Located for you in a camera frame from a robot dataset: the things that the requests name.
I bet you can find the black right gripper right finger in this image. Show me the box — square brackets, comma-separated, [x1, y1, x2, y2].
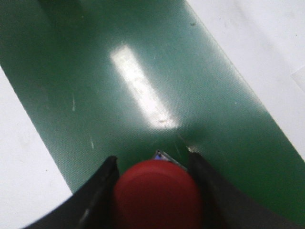
[188, 153, 301, 229]

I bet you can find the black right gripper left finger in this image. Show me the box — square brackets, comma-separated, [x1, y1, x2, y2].
[26, 156, 119, 229]

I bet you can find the red mushroom push button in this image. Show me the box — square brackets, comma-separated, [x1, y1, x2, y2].
[112, 150, 203, 229]

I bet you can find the green conveyor belt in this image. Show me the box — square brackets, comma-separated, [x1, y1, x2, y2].
[0, 0, 305, 225]

